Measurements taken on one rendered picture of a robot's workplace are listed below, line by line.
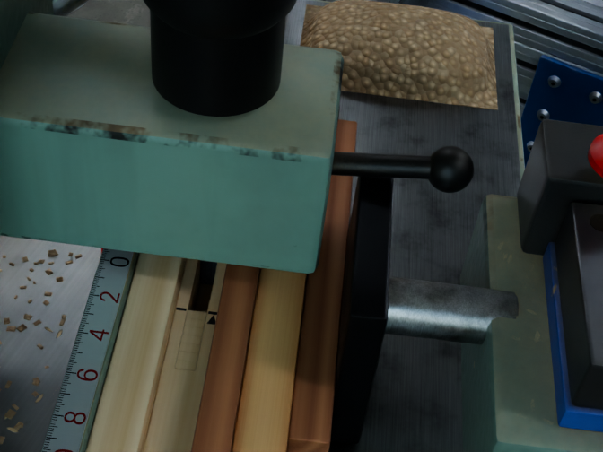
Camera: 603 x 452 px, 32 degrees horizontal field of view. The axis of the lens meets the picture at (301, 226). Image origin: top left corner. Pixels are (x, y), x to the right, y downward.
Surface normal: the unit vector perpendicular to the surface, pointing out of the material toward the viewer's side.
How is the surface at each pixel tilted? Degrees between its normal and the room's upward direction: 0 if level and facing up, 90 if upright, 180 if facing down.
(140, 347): 0
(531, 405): 0
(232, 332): 0
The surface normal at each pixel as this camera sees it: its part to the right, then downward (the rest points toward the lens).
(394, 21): 0.11, -0.65
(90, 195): -0.09, 0.72
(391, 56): 0.00, -0.14
